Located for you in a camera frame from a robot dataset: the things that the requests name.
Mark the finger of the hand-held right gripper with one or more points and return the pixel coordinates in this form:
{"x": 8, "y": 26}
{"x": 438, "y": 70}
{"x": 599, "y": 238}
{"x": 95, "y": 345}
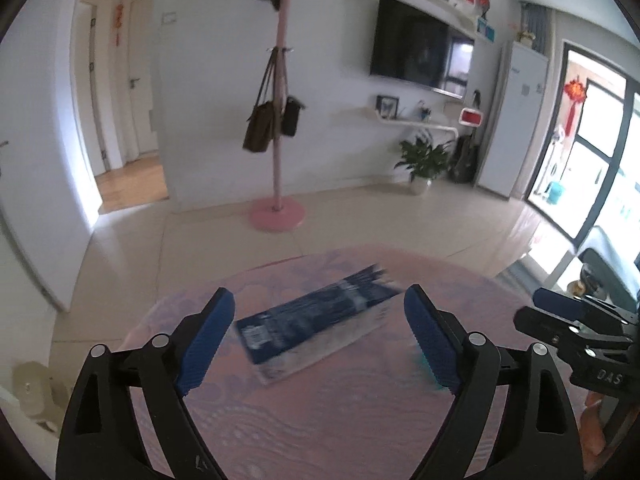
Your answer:
{"x": 540, "y": 322}
{"x": 555, "y": 301}

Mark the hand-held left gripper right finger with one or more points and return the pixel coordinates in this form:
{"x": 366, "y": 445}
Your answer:
{"x": 430, "y": 342}

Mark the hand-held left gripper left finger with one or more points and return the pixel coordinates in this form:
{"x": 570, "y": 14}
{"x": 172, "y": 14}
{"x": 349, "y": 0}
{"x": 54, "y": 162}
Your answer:
{"x": 207, "y": 342}

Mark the blue white carton box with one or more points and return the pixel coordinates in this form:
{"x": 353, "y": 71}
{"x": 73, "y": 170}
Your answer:
{"x": 310, "y": 330}

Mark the person's right hand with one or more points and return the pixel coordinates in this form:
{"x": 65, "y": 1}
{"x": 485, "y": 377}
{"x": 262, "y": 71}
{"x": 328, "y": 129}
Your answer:
{"x": 595, "y": 430}

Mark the grey armchair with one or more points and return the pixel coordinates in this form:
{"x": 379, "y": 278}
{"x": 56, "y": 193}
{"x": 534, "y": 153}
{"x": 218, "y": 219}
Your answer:
{"x": 610, "y": 260}

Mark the teal bucket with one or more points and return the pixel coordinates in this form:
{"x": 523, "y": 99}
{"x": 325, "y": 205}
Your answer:
{"x": 553, "y": 192}

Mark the pink patterned tablecloth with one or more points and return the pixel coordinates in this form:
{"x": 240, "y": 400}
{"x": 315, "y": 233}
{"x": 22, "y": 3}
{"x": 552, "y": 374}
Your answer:
{"x": 325, "y": 425}

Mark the glass sliding door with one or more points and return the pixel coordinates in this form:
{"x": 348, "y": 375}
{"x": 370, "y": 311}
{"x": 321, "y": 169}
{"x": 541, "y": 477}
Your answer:
{"x": 600, "y": 170}

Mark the cream plastic stool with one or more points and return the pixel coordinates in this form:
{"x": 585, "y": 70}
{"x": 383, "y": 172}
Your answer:
{"x": 37, "y": 395}

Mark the white refrigerator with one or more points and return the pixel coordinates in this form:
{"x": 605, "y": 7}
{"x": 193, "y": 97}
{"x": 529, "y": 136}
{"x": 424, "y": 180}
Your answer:
{"x": 510, "y": 125}

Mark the green potted plant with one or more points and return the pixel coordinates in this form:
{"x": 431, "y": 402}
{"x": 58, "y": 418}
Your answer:
{"x": 422, "y": 160}

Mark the red white box shelf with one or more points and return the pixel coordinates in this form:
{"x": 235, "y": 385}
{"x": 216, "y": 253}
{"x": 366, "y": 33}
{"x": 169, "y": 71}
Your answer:
{"x": 470, "y": 116}

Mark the red knot decoration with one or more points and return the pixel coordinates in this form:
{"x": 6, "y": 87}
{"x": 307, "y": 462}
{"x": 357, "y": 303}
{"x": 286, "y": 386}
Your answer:
{"x": 575, "y": 92}

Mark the brown handbag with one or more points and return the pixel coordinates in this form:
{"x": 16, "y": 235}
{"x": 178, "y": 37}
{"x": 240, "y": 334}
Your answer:
{"x": 260, "y": 130}

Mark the white entrance door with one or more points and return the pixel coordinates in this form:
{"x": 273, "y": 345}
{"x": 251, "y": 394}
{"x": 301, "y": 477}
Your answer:
{"x": 45, "y": 185}

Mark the small flower vase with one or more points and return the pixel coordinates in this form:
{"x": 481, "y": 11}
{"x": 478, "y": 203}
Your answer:
{"x": 424, "y": 111}

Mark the small black bag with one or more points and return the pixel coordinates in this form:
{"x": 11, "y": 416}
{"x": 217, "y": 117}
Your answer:
{"x": 291, "y": 117}

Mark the white interior door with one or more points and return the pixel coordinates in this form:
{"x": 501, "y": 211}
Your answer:
{"x": 98, "y": 110}
{"x": 142, "y": 110}

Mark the pink coat rack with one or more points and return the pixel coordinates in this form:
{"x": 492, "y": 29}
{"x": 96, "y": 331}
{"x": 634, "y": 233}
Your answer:
{"x": 280, "y": 110}

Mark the flower ornament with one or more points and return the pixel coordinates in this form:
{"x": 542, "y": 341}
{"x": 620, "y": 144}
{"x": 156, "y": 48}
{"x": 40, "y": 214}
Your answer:
{"x": 527, "y": 36}

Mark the grey curtain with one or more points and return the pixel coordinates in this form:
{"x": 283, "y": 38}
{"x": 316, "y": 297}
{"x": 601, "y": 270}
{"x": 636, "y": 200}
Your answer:
{"x": 534, "y": 25}

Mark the small blue cube shelf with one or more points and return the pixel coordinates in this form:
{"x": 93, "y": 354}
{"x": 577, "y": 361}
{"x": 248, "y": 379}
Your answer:
{"x": 486, "y": 29}

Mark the red hanging door ornament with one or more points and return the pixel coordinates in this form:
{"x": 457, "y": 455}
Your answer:
{"x": 119, "y": 22}

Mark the white low wall shelf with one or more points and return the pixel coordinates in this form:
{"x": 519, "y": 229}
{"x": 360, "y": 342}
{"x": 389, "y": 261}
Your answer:
{"x": 405, "y": 122}

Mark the black picture frame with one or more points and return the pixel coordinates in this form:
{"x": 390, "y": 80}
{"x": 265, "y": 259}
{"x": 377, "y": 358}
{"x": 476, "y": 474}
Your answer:
{"x": 387, "y": 106}

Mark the black wall television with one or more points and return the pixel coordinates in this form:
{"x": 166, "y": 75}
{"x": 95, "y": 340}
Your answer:
{"x": 410, "y": 45}

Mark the white light switch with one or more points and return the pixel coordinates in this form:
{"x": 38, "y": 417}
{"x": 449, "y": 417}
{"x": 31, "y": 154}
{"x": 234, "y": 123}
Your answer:
{"x": 170, "y": 17}

